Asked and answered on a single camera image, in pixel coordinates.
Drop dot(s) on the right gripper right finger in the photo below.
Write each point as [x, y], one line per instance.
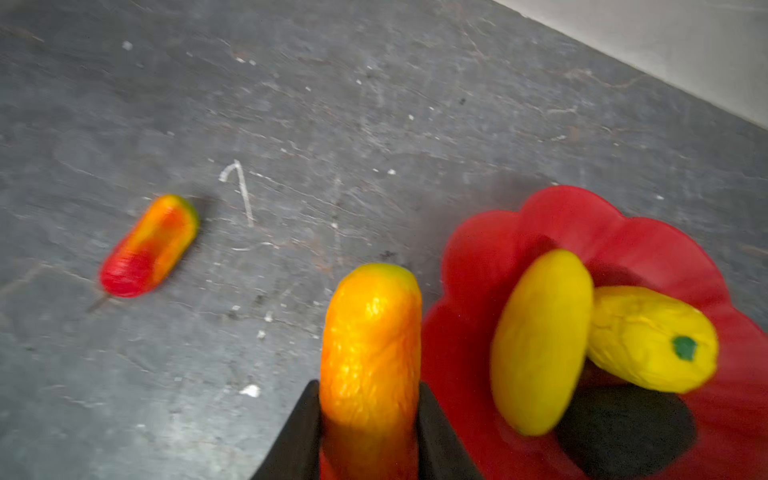
[442, 456]

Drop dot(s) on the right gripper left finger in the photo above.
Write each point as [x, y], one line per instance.
[294, 454]

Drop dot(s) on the red-orange fake mango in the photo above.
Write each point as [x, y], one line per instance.
[144, 258]
[370, 374]

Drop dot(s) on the long yellow fake fruit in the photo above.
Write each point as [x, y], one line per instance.
[540, 342]

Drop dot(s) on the dark fake avocado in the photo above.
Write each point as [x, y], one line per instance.
[625, 431]

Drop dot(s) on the round yellow fake lemon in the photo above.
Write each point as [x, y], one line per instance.
[651, 340]

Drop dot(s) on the red flower-shaped fruit bowl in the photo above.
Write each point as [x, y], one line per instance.
[482, 262]

